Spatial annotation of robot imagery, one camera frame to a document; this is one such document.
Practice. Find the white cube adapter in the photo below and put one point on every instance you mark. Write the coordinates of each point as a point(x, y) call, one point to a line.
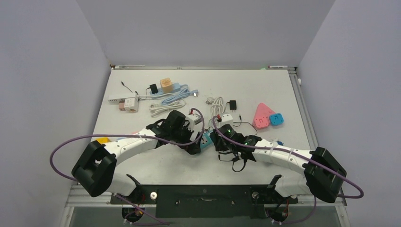
point(131, 105)

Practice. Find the orange cube socket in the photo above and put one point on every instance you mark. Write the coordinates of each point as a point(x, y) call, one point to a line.
point(166, 85)

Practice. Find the light blue power strip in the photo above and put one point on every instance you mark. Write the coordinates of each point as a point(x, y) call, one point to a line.
point(176, 88)

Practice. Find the small black charger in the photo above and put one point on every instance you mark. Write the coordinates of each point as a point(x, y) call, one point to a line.
point(153, 88)
point(231, 108)

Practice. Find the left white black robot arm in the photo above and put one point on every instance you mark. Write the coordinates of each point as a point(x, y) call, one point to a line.
point(95, 168)

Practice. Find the blue square plug adapter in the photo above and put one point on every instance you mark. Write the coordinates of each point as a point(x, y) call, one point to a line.
point(276, 119)

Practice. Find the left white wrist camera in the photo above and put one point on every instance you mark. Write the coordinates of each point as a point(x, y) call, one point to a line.
point(193, 119)

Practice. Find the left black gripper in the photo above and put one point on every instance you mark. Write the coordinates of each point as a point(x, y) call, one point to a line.
point(192, 149)

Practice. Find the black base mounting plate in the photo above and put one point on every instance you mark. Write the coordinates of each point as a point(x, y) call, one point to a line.
point(206, 201)

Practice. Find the pink triangular socket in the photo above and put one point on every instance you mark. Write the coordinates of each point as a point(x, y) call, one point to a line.
point(262, 115)

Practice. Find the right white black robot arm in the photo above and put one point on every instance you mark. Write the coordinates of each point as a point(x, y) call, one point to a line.
point(320, 174)

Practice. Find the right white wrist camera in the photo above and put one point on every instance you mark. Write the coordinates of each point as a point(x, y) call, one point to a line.
point(224, 119)

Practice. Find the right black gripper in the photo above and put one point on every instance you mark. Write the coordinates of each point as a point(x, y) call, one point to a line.
point(220, 145)

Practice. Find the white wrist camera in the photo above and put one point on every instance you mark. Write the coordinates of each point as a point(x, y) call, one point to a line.
point(193, 119)
point(224, 119)

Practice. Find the teal power strip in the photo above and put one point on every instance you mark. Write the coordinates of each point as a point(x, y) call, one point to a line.
point(206, 141)

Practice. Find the white long power strip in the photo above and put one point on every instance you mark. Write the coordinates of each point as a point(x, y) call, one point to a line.
point(116, 99)

